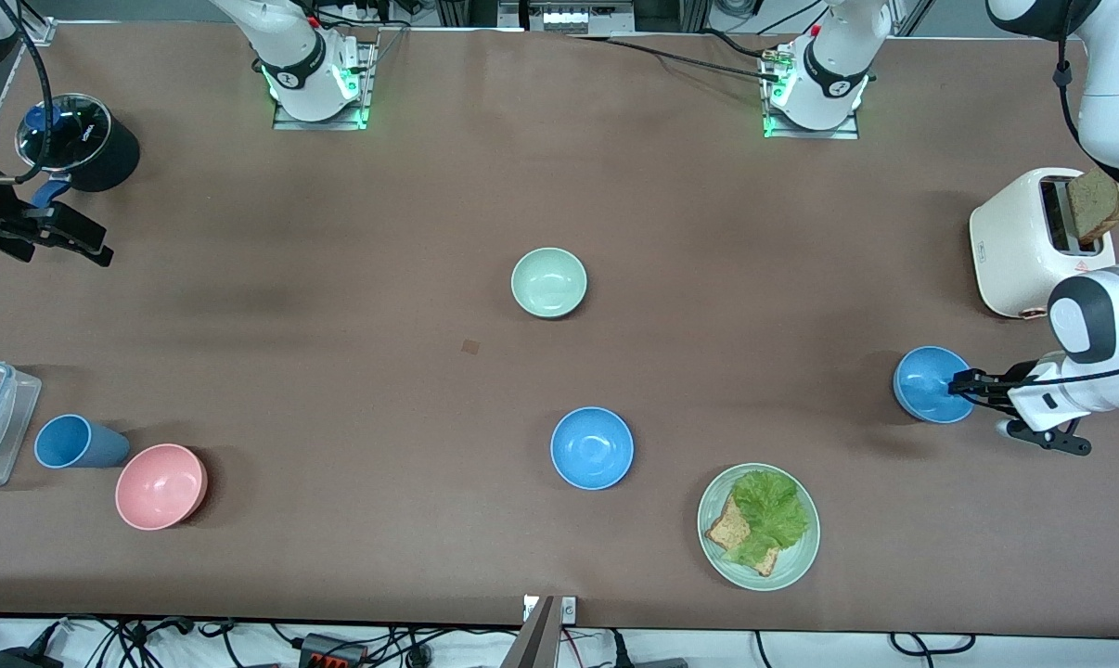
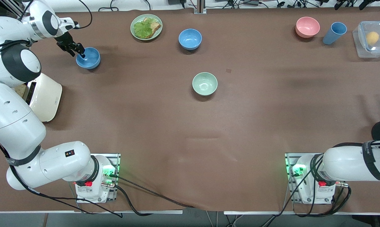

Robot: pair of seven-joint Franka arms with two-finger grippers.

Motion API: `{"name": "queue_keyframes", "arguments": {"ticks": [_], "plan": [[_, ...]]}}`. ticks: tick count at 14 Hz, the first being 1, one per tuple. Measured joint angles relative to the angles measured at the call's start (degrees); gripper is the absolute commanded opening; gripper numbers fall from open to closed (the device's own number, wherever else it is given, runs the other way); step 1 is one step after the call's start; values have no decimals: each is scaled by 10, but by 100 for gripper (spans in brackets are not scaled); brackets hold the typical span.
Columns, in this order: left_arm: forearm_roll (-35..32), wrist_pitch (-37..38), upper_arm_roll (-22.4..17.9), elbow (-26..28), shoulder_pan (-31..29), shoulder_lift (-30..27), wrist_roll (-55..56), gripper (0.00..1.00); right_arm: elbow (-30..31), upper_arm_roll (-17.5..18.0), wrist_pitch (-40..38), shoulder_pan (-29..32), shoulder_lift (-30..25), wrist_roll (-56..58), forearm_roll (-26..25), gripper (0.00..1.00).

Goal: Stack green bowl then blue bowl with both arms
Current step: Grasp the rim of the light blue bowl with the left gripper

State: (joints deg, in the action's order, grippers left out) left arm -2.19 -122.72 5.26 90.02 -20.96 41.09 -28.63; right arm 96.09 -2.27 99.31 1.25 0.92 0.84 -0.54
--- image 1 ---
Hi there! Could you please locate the blue bowl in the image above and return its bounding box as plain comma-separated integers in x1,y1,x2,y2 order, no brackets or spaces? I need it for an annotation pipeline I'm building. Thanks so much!
894,346,979,425
550,406,635,491

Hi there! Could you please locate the green bowl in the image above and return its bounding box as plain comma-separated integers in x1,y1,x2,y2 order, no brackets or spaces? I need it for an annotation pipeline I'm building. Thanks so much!
510,247,588,320

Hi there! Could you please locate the pink bowl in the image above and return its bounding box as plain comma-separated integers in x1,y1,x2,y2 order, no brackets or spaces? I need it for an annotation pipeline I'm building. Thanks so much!
115,443,210,532

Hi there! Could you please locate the glass lid blue knob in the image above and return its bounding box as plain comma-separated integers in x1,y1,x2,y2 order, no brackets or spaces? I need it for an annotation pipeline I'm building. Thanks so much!
16,94,113,173

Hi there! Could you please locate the white toaster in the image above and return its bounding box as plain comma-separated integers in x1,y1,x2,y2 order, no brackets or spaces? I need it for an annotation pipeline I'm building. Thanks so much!
970,167,1119,319

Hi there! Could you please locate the clear plastic container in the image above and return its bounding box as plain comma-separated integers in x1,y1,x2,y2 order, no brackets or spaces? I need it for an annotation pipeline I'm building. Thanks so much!
0,360,43,489

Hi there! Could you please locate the brown bread slice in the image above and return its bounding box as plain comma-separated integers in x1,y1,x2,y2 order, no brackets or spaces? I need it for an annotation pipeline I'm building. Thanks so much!
1067,167,1119,248

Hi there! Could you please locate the blue plastic cup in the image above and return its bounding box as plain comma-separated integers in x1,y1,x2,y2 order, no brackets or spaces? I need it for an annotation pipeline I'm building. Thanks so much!
34,414,131,469

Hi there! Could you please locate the green lettuce leaf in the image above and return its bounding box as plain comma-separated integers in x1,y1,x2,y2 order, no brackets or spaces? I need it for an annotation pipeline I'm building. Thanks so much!
727,470,811,567

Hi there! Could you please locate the green plate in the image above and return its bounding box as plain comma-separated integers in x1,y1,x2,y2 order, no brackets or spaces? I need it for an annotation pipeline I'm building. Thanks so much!
697,462,821,592

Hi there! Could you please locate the toasted bread slice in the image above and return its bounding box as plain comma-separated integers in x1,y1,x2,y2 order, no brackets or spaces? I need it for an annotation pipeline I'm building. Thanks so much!
705,496,781,578

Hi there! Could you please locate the white power strip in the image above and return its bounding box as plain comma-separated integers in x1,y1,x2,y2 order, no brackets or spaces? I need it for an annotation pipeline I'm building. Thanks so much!
332,0,403,29

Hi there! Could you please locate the black red power strip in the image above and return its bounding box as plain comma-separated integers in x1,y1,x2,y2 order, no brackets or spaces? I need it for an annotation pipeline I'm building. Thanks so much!
300,633,367,668

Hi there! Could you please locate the grey metal bar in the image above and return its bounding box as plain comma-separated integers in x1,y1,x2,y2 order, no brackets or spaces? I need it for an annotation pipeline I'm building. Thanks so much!
499,594,562,668

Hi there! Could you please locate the black pot blue handle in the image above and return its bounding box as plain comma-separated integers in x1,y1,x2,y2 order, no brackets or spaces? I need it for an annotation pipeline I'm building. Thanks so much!
14,93,141,254

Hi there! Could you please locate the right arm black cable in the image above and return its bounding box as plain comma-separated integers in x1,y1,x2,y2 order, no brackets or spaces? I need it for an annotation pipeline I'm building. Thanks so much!
0,0,55,186

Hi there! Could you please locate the black table cable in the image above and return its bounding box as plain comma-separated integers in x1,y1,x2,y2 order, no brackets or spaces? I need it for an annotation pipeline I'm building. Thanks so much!
569,33,783,84

